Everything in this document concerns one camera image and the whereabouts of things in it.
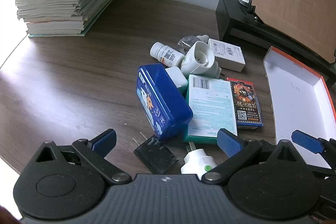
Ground white pill bottle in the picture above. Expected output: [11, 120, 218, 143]
[150, 42, 185, 67]

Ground orange white cardboard box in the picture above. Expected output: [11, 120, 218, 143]
[263, 46, 336, 169]

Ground white square charger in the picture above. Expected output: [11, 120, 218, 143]
[165, 67, 188, 94]

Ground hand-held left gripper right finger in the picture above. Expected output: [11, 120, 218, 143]
[201, 129, 312, 184]

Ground black monitor riser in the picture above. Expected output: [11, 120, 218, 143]
[215, 0, 336, 88]

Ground dark clear plastic piece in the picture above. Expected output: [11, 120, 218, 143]
[132, 132, 179, 174]

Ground playing card box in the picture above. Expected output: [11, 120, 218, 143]
[226, 77, 264, 130]

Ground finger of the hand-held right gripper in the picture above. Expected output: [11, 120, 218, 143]
[291, 130, 336, 169]

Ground white plug-in repellent device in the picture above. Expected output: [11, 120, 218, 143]
[180, 41, 223, 77]

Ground white plug green button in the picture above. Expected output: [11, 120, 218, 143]
[181, 142, 218, 180]

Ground teal white-label box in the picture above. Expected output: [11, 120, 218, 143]
[182, 74, 238, 146]

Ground clear glass bottle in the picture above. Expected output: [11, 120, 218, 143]
[177, 34, 209, 54]

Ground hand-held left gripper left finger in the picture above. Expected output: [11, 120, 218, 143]
[28, 129, 132, 186]

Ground small white barcode box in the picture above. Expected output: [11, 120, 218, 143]
[208, 38, 246, 73]

